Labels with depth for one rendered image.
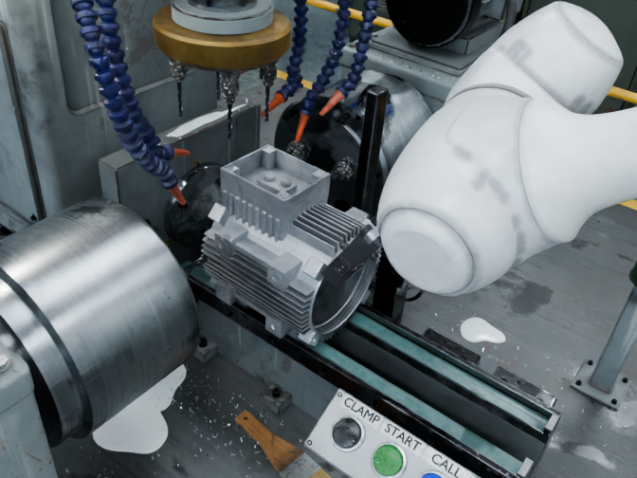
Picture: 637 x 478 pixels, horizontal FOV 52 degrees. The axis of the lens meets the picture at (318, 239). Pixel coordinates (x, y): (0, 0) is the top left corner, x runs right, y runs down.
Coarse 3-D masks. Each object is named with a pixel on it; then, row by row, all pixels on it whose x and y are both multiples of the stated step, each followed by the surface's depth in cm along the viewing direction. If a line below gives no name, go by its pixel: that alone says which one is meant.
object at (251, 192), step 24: (240, 168) 95; (264, 168) 98; (288, 168) 97; (312, 168) 94; (240, 192) 91; (264, 192) 88; (288, 192) 92; (312, 192) 91; (240, 216) 94; (264, 216) 90; (288, 216) 89
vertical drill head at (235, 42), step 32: (192, 0) 81; (224, 0) 80; (256, 0) 83; (160, 32) 81; (192, 32) 81; (224, 32) 80; (256, 32) 82; (288, 32) 84; (192, 64) 81; (224, 64) 80; (256, 64) 82; (224, 96) 85
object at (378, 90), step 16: (368, 96) 92; (384, 96) 92; (368, 112) 93; (384, 112) 94; (368, 128) 94; (368, 144) 96; (368, 160) 97; (368, 176) 99; (368, 192) 101; (368, 208) 103
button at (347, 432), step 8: (336, 424) 67; (344, 424) 67; (352, 424) 67; (336, 432) 67; (344, 432) 67; (352, 432) 66; (360, 432) 66; (336, 440) 67; (344, 440) 66; (352, 440) 66; (344, 448) 66
